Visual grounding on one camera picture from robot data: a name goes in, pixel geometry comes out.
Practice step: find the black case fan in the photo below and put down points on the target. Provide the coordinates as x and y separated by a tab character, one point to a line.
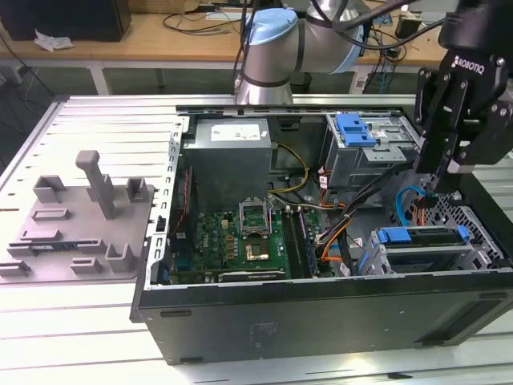
182	212

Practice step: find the black PC case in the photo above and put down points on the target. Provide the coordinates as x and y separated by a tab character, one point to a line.
280	321

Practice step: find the white crumpled paper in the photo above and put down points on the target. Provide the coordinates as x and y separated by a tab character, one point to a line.
52	40

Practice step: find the small black cube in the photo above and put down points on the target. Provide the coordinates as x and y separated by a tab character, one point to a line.
406	30

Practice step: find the RAM stick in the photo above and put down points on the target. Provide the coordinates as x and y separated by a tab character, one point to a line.
308	244
52	246

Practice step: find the blue bay latch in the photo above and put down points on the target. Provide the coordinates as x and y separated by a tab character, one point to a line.
354	132

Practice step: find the CPU socket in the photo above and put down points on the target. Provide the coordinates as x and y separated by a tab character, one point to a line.
256	250

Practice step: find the grey power supply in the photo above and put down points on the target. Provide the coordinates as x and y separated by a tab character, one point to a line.
224	168

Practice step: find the metal disk bay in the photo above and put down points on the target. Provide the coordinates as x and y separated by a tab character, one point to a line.
477	256

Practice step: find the black expansion slot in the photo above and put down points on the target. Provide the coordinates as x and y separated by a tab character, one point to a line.
252	276

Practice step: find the green motherboard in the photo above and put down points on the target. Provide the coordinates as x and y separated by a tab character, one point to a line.
216	236

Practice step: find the wooden desk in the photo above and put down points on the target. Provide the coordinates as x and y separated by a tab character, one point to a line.
120	50

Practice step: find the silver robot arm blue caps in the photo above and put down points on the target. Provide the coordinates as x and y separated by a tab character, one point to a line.
276	44

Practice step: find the large black box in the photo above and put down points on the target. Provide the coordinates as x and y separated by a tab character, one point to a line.
60	20

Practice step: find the tall metal drive cage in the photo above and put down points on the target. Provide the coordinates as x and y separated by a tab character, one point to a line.
360	168

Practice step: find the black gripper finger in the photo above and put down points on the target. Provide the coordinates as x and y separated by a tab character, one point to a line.
491	136
445	116

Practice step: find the grey parts rack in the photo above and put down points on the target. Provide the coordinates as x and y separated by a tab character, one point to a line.
80	224

